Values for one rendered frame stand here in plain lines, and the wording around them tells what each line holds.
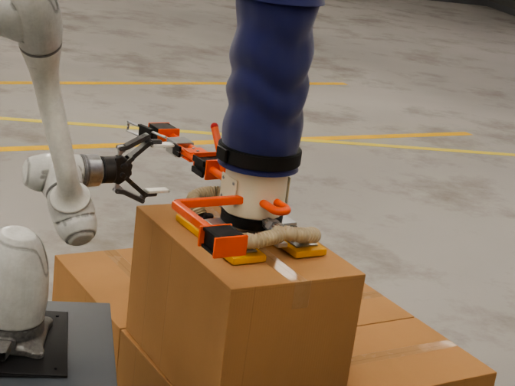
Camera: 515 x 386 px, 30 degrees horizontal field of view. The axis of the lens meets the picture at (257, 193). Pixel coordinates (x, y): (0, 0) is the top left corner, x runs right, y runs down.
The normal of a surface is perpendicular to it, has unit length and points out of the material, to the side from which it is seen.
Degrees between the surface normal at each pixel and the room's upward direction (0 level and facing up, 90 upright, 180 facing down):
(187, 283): 90
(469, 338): 0
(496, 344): 0
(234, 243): 90
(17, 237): 9
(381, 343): 0
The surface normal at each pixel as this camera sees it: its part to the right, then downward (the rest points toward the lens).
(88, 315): 0.12, -0.95
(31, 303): 0.64, 0.37
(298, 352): 0.48, 0.33
